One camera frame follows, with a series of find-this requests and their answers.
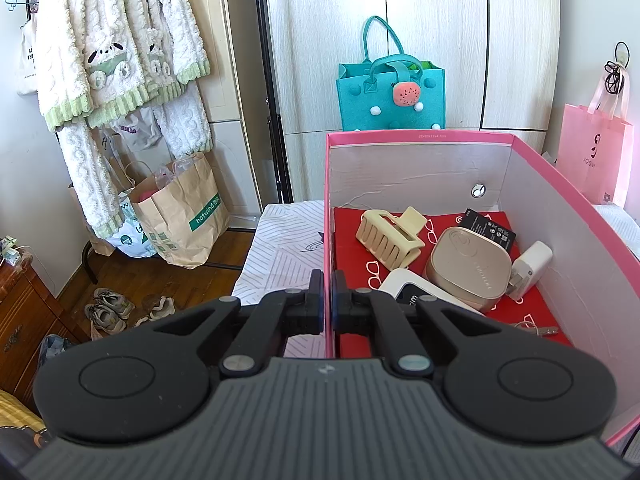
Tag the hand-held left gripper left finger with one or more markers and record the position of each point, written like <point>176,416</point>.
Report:
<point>316,305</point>

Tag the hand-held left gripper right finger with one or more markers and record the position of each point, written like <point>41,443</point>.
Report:
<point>340,305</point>

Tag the white pocket router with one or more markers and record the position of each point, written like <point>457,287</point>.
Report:
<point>400,282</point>

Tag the beige hair claw clip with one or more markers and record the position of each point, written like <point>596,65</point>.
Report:
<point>387,240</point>

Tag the beige rounded case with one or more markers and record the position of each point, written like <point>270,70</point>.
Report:
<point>467,265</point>

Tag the black battery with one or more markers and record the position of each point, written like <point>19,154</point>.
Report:
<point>492,230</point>

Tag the white charger plug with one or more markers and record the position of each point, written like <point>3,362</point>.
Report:
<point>532,267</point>

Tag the pink cardboard box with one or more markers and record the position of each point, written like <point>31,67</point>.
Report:
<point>550,240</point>

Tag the red glasses-print cloth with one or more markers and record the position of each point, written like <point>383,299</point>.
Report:
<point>350,255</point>

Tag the white shoe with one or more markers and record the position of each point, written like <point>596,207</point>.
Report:
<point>157,310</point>

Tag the brown paper bag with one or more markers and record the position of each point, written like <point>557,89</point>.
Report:
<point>185,215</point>

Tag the grey sneaker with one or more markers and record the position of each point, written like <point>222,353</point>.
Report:
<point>102,319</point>
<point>117,301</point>

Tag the white green plastic bag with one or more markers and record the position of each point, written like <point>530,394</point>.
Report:
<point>130,232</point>

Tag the teal felt handbag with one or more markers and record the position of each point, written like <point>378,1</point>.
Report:
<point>385,100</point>

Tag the white fleece pajama pants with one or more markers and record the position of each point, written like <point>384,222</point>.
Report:
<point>90,175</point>

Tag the blue grey bag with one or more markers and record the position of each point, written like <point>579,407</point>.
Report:
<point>55,347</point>

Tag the white wardrobe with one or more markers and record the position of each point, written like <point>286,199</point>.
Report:
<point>325,35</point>

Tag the wooden nightstand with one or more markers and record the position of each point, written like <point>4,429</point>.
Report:
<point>30,320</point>

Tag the pink paper bag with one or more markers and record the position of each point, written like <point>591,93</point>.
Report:
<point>592,160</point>

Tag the yellow plaid bedding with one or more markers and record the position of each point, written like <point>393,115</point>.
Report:
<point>17,410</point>

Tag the white green fleece pajama top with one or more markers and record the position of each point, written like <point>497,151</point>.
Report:
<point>115,25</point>

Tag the white tote bag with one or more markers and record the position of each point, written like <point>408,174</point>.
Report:
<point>27,65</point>

